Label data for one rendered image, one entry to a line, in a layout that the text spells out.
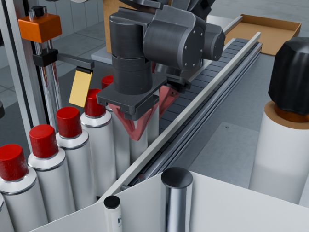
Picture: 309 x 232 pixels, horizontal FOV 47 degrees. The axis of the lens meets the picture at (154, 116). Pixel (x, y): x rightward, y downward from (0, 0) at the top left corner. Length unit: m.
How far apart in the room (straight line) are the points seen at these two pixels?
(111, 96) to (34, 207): 0.18
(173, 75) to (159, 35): 0.30
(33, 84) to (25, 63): 0.04
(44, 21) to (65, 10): 3.40
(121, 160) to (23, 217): 0.23
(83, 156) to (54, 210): 0.09
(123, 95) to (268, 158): 0.24
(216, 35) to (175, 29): 0.31
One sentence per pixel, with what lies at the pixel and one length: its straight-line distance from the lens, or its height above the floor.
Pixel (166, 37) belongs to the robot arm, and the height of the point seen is 1.20.
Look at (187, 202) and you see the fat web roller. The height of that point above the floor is 1.04.
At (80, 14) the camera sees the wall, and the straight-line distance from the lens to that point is 4.09.
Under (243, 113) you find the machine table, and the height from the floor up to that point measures 0.83.
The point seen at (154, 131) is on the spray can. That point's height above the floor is 0.93.
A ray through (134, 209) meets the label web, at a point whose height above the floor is 1.03.
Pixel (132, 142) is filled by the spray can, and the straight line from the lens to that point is 0.69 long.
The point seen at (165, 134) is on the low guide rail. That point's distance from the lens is 0.75.
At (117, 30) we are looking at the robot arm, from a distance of 0.47.
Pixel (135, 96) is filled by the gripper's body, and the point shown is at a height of 1.11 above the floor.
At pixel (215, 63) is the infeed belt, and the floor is 0.88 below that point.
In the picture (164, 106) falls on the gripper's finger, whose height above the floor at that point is 0.95.
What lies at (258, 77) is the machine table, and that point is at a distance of 1.22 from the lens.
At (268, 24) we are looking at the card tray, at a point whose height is 0.84.
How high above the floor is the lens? 1.36
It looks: 33 degrees down
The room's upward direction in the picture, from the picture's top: straight up
